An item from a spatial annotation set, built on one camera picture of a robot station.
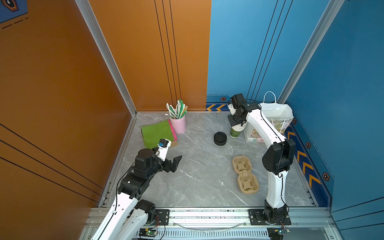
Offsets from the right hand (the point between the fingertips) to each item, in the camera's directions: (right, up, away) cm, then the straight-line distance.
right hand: (233, 120), depth 93 cm
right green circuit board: (+17, -54, -23) cm, 61 cm away
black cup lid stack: (-7, -12, +6) cm, 15 cm away
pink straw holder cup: (-35, -3, +12) cm, 37 cm away
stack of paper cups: (+2, -6, +2) cm, 7 cm away
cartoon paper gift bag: (+32, +3, +4) cm, 32 cm away
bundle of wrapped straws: (-35, +6, +7) cm, 36 cm away
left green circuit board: (-46, -55, -22) cm, 75 cm away
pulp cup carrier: (+6, -35, -10) cm, 37 cm away
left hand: (-34, -16, -19) cm, 43 cm away
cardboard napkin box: (-37, -15, +5) cm, 40 cm away
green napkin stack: (-53, -9, +10) cm, 55 cm away
